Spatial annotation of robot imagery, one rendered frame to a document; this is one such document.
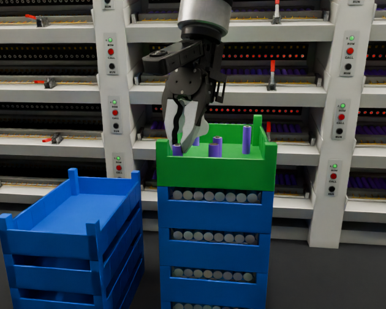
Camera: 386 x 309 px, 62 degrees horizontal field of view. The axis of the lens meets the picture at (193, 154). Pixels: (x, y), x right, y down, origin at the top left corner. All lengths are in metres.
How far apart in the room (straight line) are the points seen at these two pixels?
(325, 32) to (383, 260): 0.73
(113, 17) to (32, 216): 0.61
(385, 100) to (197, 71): 0.69
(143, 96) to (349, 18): 0.64
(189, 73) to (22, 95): 0.77
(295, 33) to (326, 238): 0.67
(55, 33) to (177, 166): 0.72
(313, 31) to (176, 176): 0.64
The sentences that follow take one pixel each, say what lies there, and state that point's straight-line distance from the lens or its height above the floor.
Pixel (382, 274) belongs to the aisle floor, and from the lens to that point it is 1.16.
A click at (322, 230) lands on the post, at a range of 1.18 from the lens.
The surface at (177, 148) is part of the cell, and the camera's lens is 0.55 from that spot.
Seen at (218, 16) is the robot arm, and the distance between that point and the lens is 0.57.
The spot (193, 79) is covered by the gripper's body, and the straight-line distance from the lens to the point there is 0.55.
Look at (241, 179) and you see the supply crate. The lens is 0.54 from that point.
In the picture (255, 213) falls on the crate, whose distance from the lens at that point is 0.57.
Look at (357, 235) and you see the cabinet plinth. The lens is 1.27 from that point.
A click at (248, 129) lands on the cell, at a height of 0.46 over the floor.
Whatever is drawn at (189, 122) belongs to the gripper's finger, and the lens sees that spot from 0.54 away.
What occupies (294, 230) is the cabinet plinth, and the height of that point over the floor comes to 0.04.
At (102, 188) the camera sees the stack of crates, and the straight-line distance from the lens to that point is 0.94.
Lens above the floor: 0.61
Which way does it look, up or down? 16 degrees down
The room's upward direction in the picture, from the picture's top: straight up
